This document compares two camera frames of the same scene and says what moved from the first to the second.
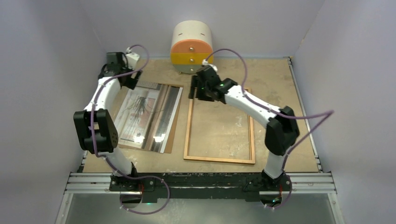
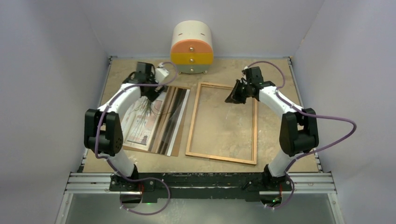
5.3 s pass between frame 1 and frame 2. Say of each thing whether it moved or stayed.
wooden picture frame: moved
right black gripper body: moved
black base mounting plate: stayed
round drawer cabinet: stayed
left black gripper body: moved
